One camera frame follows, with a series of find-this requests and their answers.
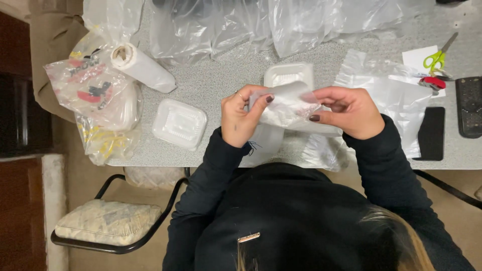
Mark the person's right hand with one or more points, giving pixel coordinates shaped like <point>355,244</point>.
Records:
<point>357,116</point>

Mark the person's left hand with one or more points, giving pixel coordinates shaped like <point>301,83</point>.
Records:
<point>237,120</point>

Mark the small clear plastic bag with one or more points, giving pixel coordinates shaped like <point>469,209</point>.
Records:
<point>288,109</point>

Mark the pile of clear plastic bags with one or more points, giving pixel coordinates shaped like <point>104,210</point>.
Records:
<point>395,101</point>

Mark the clear bag with white powder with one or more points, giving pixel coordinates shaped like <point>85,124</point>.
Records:
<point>325,152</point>

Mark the black phone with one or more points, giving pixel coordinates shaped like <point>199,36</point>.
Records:
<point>430,135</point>

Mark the white paper sheet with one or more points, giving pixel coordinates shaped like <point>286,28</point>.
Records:
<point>416,58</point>

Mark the red tape dispenser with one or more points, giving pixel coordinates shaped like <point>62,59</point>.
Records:
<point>433,82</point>

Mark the large clear plastic sheet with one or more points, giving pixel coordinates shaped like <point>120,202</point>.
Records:
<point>244,26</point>

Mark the roll of white plastic bags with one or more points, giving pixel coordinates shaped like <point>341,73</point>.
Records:
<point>145,69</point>

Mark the black remote control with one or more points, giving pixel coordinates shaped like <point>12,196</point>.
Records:
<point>469,107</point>

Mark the person's black sweatshirt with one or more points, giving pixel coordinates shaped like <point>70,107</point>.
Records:
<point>293,218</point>

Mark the black metal table leg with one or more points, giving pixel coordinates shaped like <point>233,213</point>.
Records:
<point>448,190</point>

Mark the gold hair clip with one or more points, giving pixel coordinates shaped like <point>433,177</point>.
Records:
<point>248,237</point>

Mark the printed plastic bag of containers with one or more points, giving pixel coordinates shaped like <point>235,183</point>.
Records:
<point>98,101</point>

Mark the crumpled clear plastic bag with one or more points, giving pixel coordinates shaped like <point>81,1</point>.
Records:
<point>113,17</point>

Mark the beige patterned seat cushion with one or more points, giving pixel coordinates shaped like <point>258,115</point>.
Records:
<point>107,222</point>

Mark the black metal chair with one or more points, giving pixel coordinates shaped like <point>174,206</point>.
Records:
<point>113,248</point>

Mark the dark wooden cabinet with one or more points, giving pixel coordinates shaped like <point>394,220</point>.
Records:
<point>20,94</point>

